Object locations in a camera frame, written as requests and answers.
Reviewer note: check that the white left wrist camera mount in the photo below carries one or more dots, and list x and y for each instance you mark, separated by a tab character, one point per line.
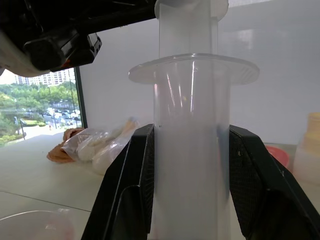
13	60

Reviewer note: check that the translucent container yellow lid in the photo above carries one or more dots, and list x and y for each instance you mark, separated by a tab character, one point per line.
307	150

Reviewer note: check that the orange pink cloth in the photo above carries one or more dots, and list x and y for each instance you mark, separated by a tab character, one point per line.
58	155

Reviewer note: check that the large translucent plastic syringe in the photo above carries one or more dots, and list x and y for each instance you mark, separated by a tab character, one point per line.
191	150

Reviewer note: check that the clear plastic bag white items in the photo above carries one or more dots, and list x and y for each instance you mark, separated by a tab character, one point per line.
100	147

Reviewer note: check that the dark window frame post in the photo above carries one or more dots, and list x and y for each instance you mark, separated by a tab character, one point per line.
81	100

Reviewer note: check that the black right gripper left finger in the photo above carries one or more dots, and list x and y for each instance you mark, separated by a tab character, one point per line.
117	195

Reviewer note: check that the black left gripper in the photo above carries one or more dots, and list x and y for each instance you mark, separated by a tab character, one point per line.
62	52

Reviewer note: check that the red plastic bowl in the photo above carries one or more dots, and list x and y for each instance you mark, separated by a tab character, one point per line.
278	155

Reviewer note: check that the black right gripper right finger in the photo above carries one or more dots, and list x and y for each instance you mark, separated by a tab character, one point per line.
265	195

